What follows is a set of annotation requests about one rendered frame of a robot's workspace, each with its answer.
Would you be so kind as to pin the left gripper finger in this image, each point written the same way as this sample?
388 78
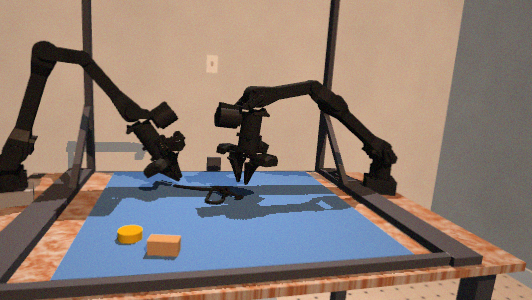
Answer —
237 165
248 171

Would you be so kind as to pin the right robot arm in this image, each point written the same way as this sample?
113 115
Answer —
44 54

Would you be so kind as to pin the blue mat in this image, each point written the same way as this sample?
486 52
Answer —
285 217

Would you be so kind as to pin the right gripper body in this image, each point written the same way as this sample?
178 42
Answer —
153 149

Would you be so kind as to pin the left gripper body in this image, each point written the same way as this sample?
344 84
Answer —
248 143

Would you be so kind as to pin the dark brown rope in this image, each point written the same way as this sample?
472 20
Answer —
223 190

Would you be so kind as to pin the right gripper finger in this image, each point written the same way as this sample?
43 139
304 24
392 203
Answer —
176 165
170 171

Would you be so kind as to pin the orange disc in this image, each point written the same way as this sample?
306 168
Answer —
130 234

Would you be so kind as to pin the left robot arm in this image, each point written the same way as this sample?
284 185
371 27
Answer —
229 116

